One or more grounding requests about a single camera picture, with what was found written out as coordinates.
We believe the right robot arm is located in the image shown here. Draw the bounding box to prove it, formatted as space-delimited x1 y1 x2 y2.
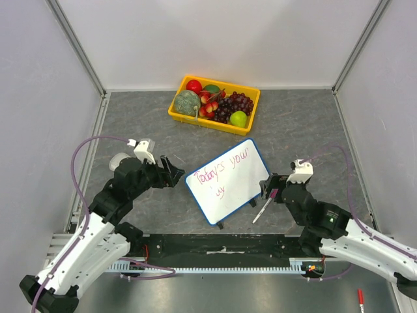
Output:
259 173 416 299

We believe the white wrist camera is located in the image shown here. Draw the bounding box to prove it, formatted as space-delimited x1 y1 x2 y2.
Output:
287 159 313 184
127 138 156 164

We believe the green netted melon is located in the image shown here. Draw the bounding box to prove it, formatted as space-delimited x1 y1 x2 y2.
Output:
174 90 201 116

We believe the blue framed whiteboard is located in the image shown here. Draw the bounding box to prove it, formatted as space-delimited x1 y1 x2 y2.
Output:
185 138 269 226

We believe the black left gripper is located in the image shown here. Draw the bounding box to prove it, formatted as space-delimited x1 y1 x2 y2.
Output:
130 155 184 199

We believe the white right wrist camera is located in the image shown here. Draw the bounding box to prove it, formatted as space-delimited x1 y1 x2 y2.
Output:
287 159 313 184

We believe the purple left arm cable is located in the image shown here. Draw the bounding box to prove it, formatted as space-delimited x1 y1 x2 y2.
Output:
31 135 177 313

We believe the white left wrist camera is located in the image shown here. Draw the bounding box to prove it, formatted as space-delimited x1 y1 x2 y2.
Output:
127 138 156 164

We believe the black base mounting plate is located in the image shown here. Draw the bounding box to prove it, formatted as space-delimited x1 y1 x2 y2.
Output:
128 234 307 268

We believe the red marker pen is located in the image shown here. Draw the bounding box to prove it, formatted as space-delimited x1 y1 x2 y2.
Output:
358 289 365 313

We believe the light blue cable duct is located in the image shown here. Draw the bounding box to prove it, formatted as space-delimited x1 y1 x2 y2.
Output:
105 259 323 275

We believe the purple capped whiteboard marker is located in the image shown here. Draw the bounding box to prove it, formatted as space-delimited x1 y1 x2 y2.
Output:
252 188 278 224

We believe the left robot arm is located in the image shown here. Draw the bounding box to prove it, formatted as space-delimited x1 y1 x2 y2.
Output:
20 153 185 312

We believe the dark purple grape bunch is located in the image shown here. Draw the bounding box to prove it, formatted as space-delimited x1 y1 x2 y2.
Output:
212 92 254 125

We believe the red apple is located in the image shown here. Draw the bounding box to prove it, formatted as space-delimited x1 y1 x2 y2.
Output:
186 80 203 94

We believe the green pear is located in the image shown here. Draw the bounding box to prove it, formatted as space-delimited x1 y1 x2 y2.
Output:
229 110 248 128

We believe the green mango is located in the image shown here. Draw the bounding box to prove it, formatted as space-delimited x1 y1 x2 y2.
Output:
203 84 220 93

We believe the red cherries cluster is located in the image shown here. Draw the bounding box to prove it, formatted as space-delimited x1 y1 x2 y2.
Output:
199 89 226 119

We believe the white whiteboard eraser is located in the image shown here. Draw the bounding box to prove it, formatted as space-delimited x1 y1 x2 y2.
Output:
109 153 130 171

